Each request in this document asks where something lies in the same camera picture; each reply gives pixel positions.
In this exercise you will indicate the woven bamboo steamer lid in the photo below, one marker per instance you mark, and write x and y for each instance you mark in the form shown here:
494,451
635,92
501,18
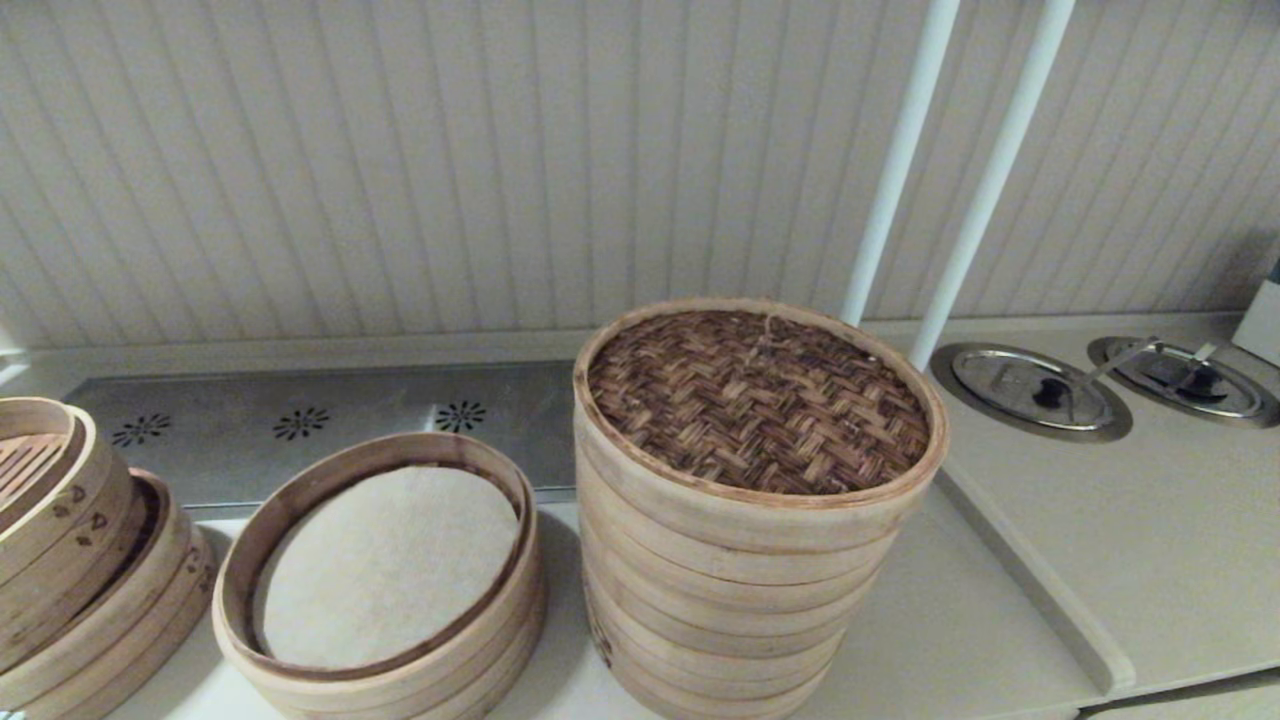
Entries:
760,400

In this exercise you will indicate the round steel lid right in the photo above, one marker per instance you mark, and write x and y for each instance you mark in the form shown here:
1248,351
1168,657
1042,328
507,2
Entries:
1097,352

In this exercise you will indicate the wide shallow bamboo steamer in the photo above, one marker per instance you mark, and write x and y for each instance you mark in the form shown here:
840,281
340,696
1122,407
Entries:
150,620

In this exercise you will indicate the bamboo steamer with heart marks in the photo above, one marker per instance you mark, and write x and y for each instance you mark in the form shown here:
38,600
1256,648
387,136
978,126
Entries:
60,560

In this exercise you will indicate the white paper steamer liner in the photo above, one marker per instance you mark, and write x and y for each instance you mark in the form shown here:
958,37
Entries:
385,570

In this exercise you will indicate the short bamboo steamer stack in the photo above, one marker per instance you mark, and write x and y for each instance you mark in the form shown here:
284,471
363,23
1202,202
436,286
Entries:
470,670

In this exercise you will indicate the white metal pole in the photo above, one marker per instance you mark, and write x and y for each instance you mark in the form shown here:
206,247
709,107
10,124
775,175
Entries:
1000,150
899,150

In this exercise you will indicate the round steel lid left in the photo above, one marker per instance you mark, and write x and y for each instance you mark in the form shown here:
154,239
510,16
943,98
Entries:
942,372

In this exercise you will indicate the steel pot lid black knob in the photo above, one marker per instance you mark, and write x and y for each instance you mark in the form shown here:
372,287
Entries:
1000,385
1235,400

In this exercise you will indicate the round steel lid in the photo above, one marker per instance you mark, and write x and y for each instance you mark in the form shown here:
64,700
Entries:
1097,352
942,372

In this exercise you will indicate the steel plate with flower holes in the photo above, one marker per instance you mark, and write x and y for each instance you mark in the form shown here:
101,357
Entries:
230,440

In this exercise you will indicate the tall bamboo steamer stack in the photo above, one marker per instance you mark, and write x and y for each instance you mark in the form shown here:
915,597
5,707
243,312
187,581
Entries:
720,640

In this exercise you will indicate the white box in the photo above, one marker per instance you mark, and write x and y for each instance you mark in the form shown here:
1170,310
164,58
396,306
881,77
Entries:
1262,320

